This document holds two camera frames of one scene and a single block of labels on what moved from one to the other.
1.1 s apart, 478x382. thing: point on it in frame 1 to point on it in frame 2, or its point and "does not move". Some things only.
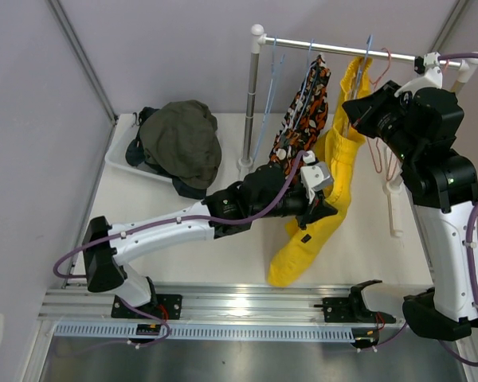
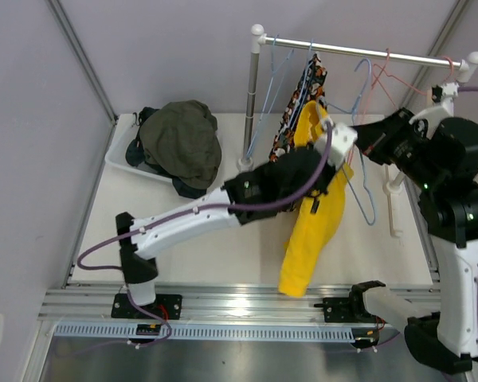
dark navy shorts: x=135 y=156 does not move
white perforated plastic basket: x=126 y=126 does not move
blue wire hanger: x=360 y=76 to x=370 y=216
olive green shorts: x=181 y=138 does not move
